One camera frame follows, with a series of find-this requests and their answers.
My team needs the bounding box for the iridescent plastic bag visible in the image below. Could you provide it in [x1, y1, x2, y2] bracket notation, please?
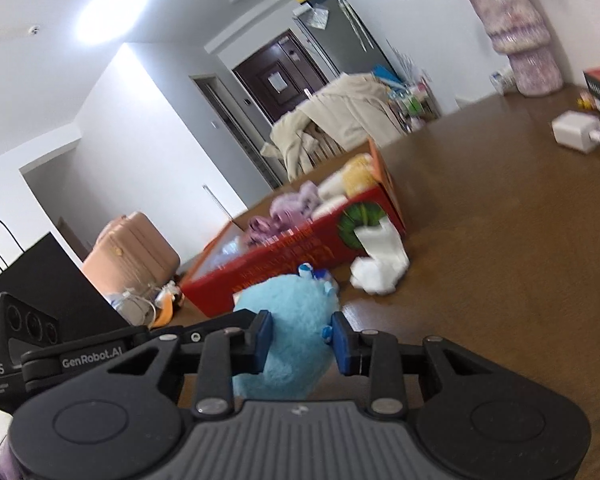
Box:
[210, 237, 253, 269]

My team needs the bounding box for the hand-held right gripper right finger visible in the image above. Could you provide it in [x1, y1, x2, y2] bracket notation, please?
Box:
[331, 312, 486, 417]

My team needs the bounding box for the cluttered shelf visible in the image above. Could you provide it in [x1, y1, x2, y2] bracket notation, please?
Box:
[372, 64, 441, 134]

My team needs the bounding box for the white crumpled cloth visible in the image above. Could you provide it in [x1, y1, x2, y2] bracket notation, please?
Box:
[350, 220, 410, 295]

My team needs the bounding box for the black paper bag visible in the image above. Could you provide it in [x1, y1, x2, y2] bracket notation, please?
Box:
[0, 217, 126, 329]

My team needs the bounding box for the wooden chair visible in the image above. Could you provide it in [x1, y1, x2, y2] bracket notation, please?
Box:
[300, 126, 352, 162]

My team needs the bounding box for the beige coat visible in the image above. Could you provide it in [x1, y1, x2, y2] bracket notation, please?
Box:
[259, 73, 406, 181]

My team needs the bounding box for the small white bottle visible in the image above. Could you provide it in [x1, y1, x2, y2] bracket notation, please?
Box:
[489, 68, 515, 95]

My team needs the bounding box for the pink suitcase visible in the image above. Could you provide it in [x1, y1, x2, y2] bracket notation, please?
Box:
[82, 211, 181, 294]

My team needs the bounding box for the grey closet door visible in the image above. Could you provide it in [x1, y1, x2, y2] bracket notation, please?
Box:
[189, 73, 281, 191]

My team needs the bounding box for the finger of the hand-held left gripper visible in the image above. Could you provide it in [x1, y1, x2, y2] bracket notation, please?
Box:
[147, 310, 260, 348]

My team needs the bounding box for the white charger plug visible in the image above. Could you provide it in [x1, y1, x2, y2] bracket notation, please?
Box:
[551, 111, 600, 154]

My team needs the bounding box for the grey refrigerator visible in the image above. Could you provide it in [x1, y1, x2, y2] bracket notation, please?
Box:
[292, 0, 399, 79]

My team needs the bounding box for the white plush toy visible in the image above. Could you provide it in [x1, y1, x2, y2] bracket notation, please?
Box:
[315, 172, 351, 209]

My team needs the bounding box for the red cardboard box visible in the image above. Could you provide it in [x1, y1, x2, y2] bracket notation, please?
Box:
[180, 138, 409, 317]

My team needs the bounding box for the pile of floor clutter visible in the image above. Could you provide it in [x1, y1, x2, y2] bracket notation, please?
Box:
[105, 280, 187, 329]

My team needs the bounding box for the purple soft cloth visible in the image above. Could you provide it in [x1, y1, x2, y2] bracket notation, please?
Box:
[270, 182, 322, 226]

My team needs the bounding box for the pink speckled vase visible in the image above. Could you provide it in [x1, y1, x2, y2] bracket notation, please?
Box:
[467, 0, 565, 97]

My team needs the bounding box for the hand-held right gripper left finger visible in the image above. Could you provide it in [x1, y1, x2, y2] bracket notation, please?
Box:
[107, 310, 274, 420]

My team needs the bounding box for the blue plush toy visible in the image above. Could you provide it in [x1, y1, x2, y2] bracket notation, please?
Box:
[231, 262, 341, 402]

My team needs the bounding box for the dark brown door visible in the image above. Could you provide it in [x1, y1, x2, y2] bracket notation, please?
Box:
[232, 29, 331, 126]

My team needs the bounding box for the yellow plush toy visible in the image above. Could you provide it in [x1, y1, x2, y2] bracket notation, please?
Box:
[341, 154, 376, 196]

